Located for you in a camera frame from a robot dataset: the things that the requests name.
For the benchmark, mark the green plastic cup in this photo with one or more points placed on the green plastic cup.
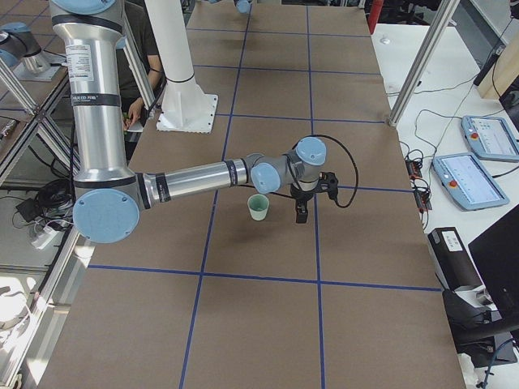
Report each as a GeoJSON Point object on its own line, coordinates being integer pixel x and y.
{"type": "Point", "coordinates": [258, 205]}

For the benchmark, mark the seated person dark shirt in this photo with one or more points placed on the seated person dark shirt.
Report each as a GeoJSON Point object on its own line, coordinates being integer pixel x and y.
{"type": "Point", "coordinates": [137, 56]}

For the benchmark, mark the far blue teach pendant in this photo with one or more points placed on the far blue teach pendant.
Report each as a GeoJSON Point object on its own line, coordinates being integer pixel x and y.
{"type": "Point", "coordinates": [490, 138]}

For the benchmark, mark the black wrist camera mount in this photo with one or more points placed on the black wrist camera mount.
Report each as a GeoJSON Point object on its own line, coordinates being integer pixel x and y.
{"type": "Point", "coordinates": [328, 183]}

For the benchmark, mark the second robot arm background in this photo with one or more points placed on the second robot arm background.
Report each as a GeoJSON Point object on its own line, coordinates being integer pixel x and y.
{"type": "Point", "coordinates": [24, 56]}

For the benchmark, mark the blue teach pendant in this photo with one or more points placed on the blue teach pendant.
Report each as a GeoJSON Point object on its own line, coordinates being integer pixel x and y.
{"type": "Point", "coordinates": [467, 181]}
{"type": "Point", "coordinates": [490, 138]}

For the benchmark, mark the white power strip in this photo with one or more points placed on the white power strip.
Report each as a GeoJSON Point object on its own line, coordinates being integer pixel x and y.
{"type": "Point", "coordinates": [43, 237]}

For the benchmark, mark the black computer monitor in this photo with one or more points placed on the black computer monitor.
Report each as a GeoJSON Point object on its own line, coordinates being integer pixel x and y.
{"type": "Point", "coordinates": [495, 255]}

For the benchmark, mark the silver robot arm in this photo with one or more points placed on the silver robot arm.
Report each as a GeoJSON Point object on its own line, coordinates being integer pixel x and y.
{"type": "Point", "coordinates": [110, 196]}

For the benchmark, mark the orange circuit board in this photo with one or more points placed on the orange circuit board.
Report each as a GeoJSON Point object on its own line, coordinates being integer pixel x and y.
{"type": "Point", "coordinates": [420, 187]}

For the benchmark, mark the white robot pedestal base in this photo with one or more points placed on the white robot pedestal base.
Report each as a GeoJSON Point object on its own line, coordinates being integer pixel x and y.
{"type": "Point", "coordinates": [184, 106]}

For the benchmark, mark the black cardboard box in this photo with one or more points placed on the black cardboard box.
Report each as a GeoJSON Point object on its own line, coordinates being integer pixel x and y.
{"type": "Point", "coordinates": [456, 269]}

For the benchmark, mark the aluminium frame post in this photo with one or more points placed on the aluminium frame post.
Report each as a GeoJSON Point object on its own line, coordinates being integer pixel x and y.
{"type": "Point", "coordinates": [424, 54]}

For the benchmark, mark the near blue teach pendant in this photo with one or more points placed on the near blue teach pendant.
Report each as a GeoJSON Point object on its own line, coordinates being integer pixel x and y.
{"type": "Point", "coordinates": [467, 181]}

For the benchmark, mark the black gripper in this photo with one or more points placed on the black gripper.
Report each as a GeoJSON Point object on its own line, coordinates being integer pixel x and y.
{"type": "Point", "coordinates": [302, 197]}

